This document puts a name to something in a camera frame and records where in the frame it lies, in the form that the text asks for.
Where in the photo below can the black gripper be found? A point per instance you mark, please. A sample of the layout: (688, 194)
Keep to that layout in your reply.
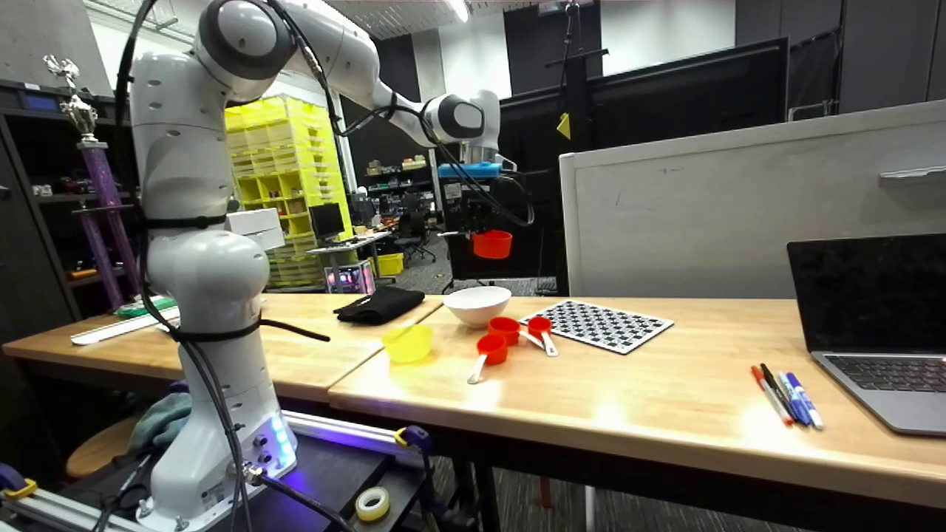
(482, 205)

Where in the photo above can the orange measuring cup clear handle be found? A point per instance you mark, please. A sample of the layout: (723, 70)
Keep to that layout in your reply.
(493, 243)

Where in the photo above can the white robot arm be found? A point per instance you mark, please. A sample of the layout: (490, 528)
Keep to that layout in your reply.
(216, 277)

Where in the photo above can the white bowl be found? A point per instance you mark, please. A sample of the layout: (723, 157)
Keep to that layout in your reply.
(478, 305)

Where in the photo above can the orange measuring cup near bowl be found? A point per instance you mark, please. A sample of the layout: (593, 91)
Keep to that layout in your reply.
(512, 333)

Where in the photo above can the black folded cloth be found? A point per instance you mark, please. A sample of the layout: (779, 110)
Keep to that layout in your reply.
(383, 305)

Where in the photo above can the yellow plastic cup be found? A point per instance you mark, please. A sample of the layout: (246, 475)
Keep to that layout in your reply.
(410, 344)

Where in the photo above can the checkered calibration board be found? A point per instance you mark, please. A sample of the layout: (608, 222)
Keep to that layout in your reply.
(608, 329)

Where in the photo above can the yellow storage rack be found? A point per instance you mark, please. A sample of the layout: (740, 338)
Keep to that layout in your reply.
(286, 157)

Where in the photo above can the white partition board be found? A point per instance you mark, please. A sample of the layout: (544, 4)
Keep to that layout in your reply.
(713, 215)

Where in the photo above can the black monitor screen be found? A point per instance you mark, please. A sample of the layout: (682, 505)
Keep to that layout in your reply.
(740, 88)

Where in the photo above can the tape roll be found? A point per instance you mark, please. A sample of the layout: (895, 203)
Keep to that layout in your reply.
(372, 505)

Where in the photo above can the black marker pen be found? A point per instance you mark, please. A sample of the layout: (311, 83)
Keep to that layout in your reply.
(784, 401)

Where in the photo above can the red marker pen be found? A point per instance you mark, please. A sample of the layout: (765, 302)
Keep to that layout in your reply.
(774, 398)

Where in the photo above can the blue marker pen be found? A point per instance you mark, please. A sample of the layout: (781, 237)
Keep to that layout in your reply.
(800, 395)

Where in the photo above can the purple trophy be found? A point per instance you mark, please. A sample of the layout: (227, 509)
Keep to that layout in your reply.
(103, 222)

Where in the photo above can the teal cloth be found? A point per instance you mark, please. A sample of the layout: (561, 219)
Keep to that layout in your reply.
(162, 425)

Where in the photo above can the grey laptop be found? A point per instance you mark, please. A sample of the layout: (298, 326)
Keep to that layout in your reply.
(873, 317)

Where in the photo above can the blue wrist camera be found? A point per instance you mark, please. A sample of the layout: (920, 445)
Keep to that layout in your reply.
(468, 171)

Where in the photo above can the orange measuring cup grey handle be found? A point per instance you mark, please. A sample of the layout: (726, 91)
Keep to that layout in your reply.
(539, 329)

